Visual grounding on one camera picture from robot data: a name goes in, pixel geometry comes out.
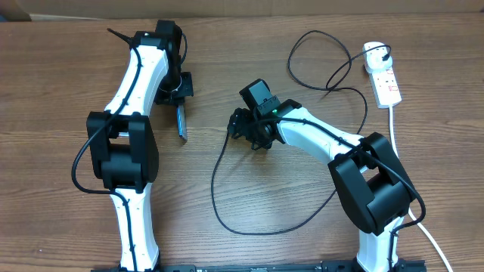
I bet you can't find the Samsung Galaxy smartphone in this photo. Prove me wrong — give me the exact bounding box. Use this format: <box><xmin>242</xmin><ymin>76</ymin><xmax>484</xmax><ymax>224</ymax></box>
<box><xmin>176</xmin><ymin>104</ymin><xmax>188</xmax><ymax>141</ymax></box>

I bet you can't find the black USB charging cable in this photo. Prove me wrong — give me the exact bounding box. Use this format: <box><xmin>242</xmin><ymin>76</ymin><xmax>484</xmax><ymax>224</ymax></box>
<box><xmin>210</xmin><ymin>30</ymin><xmax>392</xmax><ymax>236</ymax></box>

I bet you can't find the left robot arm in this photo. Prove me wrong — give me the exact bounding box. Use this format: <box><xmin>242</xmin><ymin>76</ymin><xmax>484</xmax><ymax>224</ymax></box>
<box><xmin>80</xmin><ymin>20</ymin><xmax>194</xmax><ymax>271</ymax></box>

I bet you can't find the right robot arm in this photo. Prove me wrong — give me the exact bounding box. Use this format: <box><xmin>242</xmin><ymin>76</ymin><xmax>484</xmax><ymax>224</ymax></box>
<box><xmin>228</xmin><ymin>79</ymin><xmax>418</xmax><ymax>271</ymax></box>

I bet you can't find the white charger plug adapter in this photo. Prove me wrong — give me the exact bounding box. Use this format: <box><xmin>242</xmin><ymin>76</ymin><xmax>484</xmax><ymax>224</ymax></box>
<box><xmin>362</xmin><ymin>42</ymin><xmax>393</xmax><ymax>74</ymax></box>

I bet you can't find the white power strip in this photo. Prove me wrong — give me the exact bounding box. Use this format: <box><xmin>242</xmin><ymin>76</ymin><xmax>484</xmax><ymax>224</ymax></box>
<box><xmin>370</xmin><ymin>68</ymin><xmax>402</xmax><ymax>109</ymax></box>

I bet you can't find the white power strip cord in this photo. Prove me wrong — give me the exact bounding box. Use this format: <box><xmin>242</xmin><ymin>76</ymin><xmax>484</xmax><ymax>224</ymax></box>
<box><xmin>388</xmin><ymin>106</ymin><xmax>454</xmax><ymax>272</ymax></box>

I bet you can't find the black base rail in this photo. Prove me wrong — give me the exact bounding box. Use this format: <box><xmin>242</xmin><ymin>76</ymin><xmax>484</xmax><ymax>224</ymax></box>
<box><xmin>91</xmin><ymin>259</ymin><xmax>427</xmax><ymax>272</ymax></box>

